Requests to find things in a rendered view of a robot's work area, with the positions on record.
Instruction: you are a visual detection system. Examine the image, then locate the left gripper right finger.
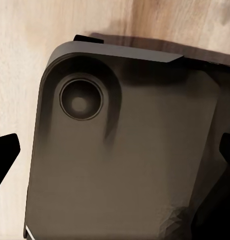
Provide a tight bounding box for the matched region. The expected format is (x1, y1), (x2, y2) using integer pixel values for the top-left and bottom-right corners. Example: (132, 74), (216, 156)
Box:
(219, 133), (230, 166)

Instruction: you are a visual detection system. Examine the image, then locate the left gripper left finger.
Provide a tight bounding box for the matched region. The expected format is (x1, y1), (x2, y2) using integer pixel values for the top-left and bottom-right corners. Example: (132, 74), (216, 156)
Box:
(0, 133), (21, 185)

